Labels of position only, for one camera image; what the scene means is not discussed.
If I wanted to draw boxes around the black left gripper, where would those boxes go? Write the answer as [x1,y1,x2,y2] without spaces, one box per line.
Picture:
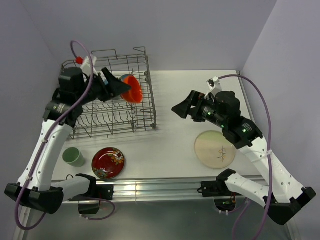
[75,67,131,106]

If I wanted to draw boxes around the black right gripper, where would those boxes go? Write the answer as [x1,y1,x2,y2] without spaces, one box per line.
[171,89,227,128]

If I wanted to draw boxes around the dark blue bowl beige inside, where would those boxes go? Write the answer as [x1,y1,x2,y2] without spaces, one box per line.
[119,74,132,82]

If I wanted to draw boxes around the orange bowl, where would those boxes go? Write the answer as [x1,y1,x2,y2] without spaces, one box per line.
[120,75,143,104]

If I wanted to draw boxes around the red floral plate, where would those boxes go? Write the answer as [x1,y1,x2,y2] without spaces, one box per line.
[91,147,126,180]

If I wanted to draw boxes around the green cup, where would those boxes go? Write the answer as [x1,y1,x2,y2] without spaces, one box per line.
[62,147,85,168]

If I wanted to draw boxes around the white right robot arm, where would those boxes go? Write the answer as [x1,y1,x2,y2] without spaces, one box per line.
[171,90,316,226]

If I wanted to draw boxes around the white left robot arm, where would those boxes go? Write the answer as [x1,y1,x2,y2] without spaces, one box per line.
[4,67,131,214]

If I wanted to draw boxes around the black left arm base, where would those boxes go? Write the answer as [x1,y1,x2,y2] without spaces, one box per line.
[67,184,116,219]

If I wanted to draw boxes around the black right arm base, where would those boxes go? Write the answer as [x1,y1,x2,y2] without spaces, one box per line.
[197,168,243,198]

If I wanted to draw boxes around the beige round plate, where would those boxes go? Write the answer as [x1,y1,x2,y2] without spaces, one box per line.
[194,130,236,170]

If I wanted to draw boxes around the grey wire dish rack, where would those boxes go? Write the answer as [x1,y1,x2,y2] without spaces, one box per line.
[69,46,157,140]

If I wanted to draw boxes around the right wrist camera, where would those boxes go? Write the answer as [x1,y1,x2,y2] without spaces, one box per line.
[204,76,222,100]

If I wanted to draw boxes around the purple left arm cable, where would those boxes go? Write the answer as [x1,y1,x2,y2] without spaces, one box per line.
[14,40,97,231]

